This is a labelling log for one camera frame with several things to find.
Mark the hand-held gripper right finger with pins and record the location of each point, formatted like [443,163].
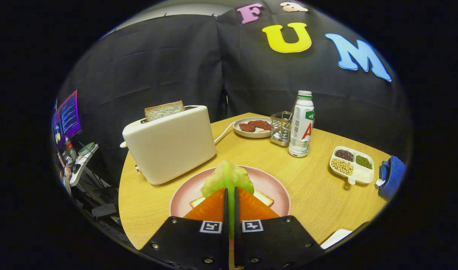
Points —
[236,225]

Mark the green mung beans pile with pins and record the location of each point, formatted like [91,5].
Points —
[364,162]

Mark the white side desk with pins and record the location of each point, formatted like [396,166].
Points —
[82,161]

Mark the yellow soybeans pile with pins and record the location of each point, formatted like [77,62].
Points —
[341,167]

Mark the white square plate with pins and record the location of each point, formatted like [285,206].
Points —
[335,238]

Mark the computer monitor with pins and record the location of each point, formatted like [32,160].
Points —
[69,116]

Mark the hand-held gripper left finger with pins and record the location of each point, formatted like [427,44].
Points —
[225,217]

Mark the white drink bottle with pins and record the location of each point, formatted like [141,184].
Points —
[300,138]

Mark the white bread slice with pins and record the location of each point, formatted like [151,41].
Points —
[264,198]

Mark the small beige plate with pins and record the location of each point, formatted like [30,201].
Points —
[251,134]

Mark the black backdrop cloth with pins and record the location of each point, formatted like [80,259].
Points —
[176,56]

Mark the toasted bread slice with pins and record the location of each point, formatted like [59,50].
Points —
[163,110]

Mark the white divided dish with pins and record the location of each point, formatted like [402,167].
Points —
[362,174]

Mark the green lettuce leaf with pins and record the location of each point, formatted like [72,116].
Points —
[227,176]

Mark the dark red beans pile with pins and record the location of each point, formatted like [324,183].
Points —
[344,155]

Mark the pink round plate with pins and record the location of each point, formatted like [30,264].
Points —
[274,187]

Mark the white toaster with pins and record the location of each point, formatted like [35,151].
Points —
[168,146]

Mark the red meat pieces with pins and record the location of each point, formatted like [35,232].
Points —
[259,124]

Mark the blue towel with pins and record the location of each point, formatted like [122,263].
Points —
[394,176]

